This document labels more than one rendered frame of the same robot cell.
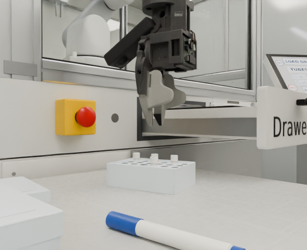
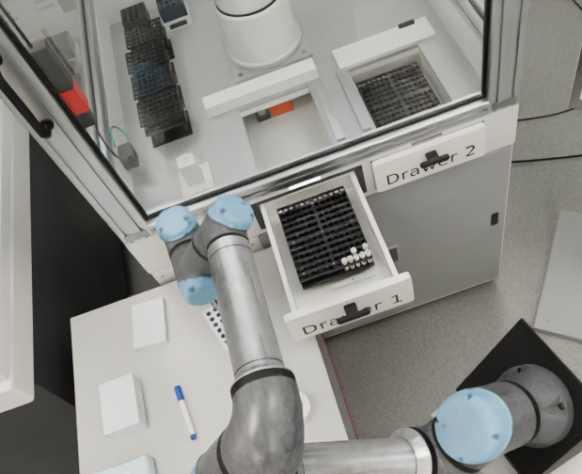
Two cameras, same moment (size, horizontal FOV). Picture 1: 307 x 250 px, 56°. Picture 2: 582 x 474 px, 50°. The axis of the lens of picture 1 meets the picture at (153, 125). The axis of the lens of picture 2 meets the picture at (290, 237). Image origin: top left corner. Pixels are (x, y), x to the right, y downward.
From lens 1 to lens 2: 1.46 m
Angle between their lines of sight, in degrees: 67
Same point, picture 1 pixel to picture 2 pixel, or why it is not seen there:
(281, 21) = not seen: outside the picture
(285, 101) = (321, 314)
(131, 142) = (255, 231)
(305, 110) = (368, 301)
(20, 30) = (123, 219)
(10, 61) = (127, 236)
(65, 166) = not seen: hidden behind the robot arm
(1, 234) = (125, 428)
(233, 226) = (219, 409)
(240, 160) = (448, 185)
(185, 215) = (212, 387)
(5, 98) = (135, 251)
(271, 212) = not seen: hidden behind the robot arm
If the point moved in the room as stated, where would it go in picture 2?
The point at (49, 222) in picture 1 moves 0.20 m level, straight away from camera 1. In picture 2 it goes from (136, 424) to (158, 342)
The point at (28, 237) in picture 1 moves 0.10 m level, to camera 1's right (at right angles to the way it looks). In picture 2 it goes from (132, 427) to (165, 446)
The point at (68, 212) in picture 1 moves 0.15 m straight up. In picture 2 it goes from (170, 362) to (145, 339)
